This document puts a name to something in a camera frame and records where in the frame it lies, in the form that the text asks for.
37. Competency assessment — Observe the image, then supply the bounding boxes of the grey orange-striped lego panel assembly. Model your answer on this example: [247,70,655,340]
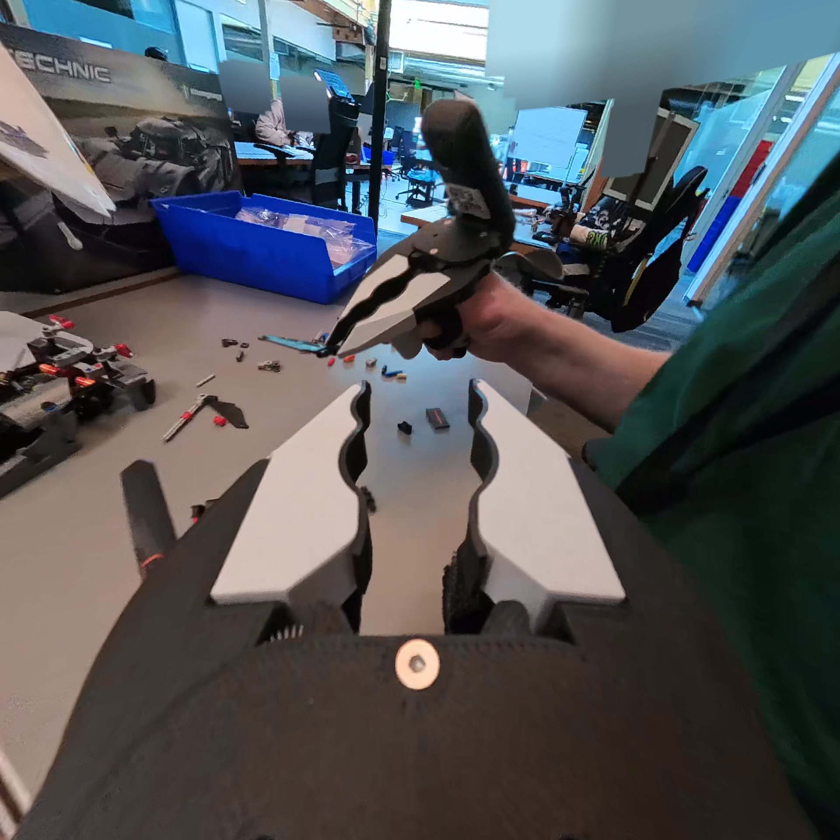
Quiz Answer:
[120,459,221,580]

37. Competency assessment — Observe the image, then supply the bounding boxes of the black strap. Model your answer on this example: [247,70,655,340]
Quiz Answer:
[617,387,840,509]

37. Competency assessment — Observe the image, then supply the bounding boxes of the black pole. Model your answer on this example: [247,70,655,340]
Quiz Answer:
[367,0,393,227]

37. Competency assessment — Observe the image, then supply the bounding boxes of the black office chair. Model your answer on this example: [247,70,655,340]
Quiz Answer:
[314,95,361,206]

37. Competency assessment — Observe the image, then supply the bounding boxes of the wooden desk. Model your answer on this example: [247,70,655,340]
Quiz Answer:
[400,203,559,250]
[235,141,316,165]

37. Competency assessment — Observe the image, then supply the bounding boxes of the large lego car model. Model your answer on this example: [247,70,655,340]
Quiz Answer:
[0,314,157,500]

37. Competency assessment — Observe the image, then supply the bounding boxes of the grey axle black panel assembly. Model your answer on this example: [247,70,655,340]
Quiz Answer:
[163,394,250,442]

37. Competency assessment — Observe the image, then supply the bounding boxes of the printed lego set box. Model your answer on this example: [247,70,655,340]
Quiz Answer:
[0,23,244,293]

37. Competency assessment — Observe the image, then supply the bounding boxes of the white paper stack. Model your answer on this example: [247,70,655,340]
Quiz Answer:
[0,46,118,224]

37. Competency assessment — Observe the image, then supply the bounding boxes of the person's right hand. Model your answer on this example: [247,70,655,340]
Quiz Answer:
[427,272,547,363]

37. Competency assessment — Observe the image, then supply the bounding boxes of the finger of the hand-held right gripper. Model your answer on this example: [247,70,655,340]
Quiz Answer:
[328,252,422,345]
[333,271,465,360]

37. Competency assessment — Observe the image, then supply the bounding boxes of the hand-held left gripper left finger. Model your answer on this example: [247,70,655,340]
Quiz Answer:
[210,381,374,634]

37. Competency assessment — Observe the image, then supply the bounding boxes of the white board on stand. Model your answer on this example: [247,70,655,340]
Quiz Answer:
[512,108,588,173]

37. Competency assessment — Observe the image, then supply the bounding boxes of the blue plastic bin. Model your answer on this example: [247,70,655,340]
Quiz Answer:
[151,190,378,305]

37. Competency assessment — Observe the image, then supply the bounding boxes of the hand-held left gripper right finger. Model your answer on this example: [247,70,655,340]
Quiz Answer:
[443,378,626,634]

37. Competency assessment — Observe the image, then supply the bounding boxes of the clear plastic bags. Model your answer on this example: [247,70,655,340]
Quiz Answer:
[236,206,375,263]

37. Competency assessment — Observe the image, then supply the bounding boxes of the person's green shirt torso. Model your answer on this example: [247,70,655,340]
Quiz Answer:
[584,157,840,834]

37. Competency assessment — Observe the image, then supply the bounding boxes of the person's right forearm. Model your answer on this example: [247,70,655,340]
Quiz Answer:
[532,308,670,431]

